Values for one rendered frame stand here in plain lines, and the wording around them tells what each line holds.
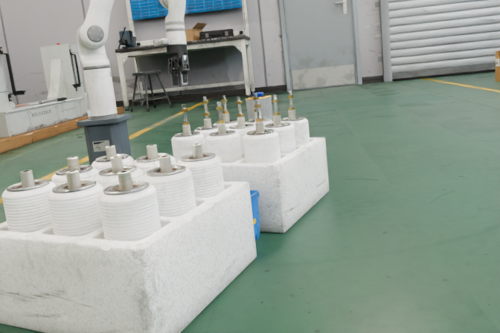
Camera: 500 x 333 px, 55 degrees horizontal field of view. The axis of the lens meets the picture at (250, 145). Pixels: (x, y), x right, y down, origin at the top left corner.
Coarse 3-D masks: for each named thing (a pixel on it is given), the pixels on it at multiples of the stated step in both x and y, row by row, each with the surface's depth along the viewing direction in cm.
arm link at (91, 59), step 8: (80, 40) 162; (80, 48) 166; (88, 48) 165; (96, 48) 164; (104, 48) 170; (80, 56) 166; (88, 56) 165; (96, 56) 166; (104, 56) 168; (88, 64) 162; (96, 64) 162; (104, 64) 164
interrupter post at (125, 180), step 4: (120, 172) 80; (124, 172) 80; (128, 172) 80; (120, 176) 80; (124, 176) 80; (128, 176) 80; (120, 180) 80; (124, 180) 80; (128, 180) 80; (120, 184) 80; (124, 184) 80; (128, 184) 80; (120, 188) 81; (124, 188) 80; (128, 188) 80
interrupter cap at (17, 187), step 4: (36, 180) 95; (40, 180) 95; (44, 180) 94; (48, 180) 93; (16, 184) 93; (20, 184) 93; (36, 184) 92; (40, 184) 91; (44, 184) 90; (8, 188) 90; (12, 188) 90; (16, 188) 89; (20, 188) 89; (24, 188) 89; (28, 188) 88; (32, 188) 88; (36, 188) 89
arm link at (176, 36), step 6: (168, 30) 175; (174, 30) 174; (180, 30) 175; (168, 36) 175; (174, 36) 174; (180, 36) 175; (156, 42) 175; (162, 42) 171; (168, 42) 174; (174, 42) 174; (180, 42) 175; (186, 42) 178
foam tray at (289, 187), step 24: (312, 144) 144; (240, 168) 125; (264, 168) 122; (288, 168) 126; (312, 168) 143; (264, 192) 123; (288, 192) 126; (312, 192) 143; (264, 216) 125; (288, 216) 125
